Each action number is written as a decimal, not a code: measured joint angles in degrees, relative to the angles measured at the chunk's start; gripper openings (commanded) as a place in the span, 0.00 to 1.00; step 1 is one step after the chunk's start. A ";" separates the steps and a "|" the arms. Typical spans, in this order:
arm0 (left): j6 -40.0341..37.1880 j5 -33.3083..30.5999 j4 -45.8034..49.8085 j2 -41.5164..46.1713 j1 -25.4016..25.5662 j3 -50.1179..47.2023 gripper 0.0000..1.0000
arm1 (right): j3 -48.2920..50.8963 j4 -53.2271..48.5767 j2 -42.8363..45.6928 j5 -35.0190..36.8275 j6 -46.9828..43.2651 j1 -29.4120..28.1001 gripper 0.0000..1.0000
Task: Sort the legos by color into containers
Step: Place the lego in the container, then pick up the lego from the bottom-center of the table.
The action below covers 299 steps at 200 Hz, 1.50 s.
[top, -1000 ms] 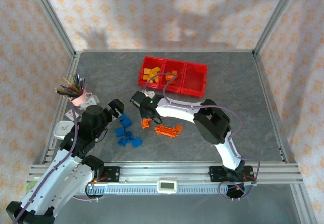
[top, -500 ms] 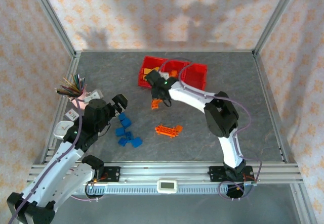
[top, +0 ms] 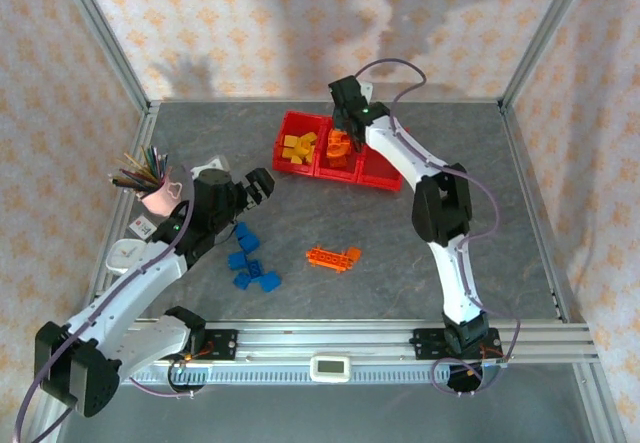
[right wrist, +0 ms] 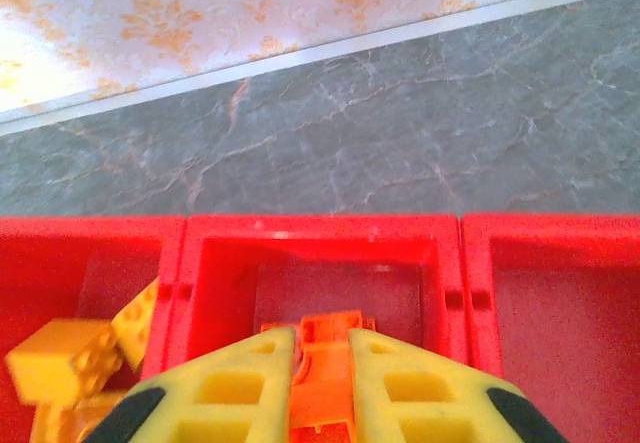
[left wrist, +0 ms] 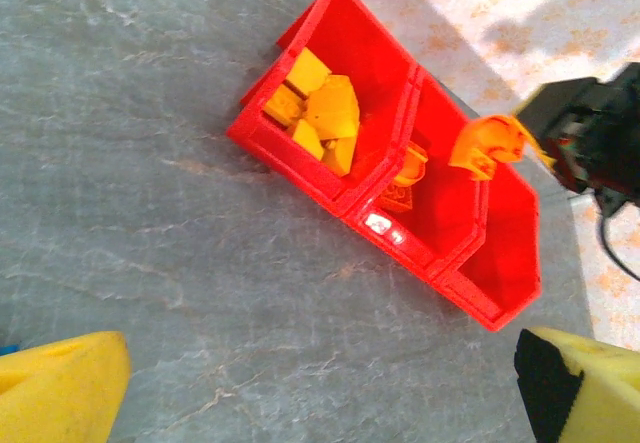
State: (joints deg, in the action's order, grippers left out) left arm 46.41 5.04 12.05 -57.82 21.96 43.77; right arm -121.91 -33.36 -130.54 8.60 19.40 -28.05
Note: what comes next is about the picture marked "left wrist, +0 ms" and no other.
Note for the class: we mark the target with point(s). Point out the yellow sloped lego brick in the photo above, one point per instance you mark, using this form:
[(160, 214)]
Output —
[(340, 157), (310, 70), (334, 113), (307, 139)]

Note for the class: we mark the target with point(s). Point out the small orange lego brick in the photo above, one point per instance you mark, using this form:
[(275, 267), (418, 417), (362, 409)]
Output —
[(412, 165)]

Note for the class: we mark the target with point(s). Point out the red plastic bin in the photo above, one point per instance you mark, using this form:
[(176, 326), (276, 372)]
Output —
[(370, 63), (510, 253), (445, 213)]

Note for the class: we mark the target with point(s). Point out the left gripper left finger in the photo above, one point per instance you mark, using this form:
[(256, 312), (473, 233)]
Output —
[(55, 393)]

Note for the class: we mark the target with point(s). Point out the blue lego brick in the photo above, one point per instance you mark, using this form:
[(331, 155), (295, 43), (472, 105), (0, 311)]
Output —
[(7, 349)]

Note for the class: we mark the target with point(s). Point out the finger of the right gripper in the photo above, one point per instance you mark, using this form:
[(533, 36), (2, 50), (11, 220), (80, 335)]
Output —
[(557, 99), (539, 149)]

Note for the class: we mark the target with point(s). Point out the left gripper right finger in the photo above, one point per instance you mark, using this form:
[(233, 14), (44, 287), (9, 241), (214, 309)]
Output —
[(600, 398)]

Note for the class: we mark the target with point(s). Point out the yellow studded lego brick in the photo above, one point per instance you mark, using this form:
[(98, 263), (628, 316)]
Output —
[(284, 108)]

